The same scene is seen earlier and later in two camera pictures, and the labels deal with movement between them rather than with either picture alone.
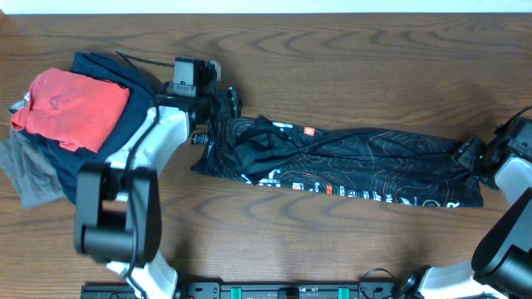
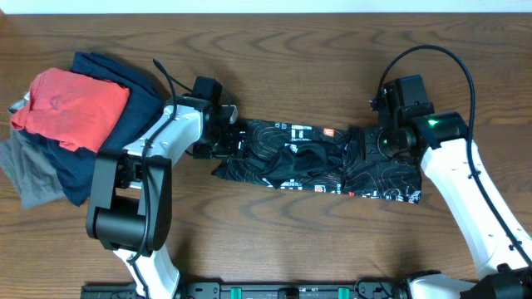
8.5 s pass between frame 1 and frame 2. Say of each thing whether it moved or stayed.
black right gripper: moved
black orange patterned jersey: moved
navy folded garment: stayed
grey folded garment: stayed
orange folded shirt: stayed
